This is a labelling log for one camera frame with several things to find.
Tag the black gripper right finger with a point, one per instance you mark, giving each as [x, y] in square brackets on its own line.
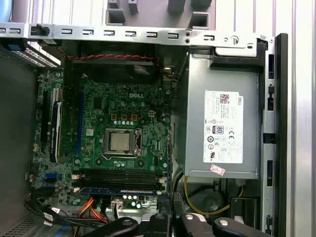
[195, 225]

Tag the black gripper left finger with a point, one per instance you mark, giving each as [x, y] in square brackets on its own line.
[155, 225]

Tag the blue expansion slot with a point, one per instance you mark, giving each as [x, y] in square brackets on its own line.
[78, 123]

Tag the black expansion slot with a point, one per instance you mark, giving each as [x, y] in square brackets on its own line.
[44, 118]

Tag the white board connector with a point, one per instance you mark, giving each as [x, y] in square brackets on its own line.
[117, 204]

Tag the red white sticker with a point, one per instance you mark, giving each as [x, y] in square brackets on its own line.
[217, 170]

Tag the metal CPU socket cover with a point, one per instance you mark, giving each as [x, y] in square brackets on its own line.
[119, 153]

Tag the white power supply label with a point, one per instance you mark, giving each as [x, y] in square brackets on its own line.
[222, 148]

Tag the silver CPU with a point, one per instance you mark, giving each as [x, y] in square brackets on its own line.
[120, 142]

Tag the white four-pin power socket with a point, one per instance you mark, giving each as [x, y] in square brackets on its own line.
[152, 114]

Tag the grey metal power supply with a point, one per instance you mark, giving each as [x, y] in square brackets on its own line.
[192, 111]

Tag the green Dell motherboard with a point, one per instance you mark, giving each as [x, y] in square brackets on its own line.
[98, 118]

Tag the black graphics card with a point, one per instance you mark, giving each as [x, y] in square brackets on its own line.
[54, 133]

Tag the black case fan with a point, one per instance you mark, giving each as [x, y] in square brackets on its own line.
[111, 71]

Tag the black open PC case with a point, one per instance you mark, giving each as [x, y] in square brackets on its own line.
[111, 33]

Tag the grey plastic parts rack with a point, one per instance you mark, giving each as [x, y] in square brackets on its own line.
[153, 14]

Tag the blue plastic latch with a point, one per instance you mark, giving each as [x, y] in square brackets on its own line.
[16, 47]

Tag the pale blue object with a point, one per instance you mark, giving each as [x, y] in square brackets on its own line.
[5, 10]

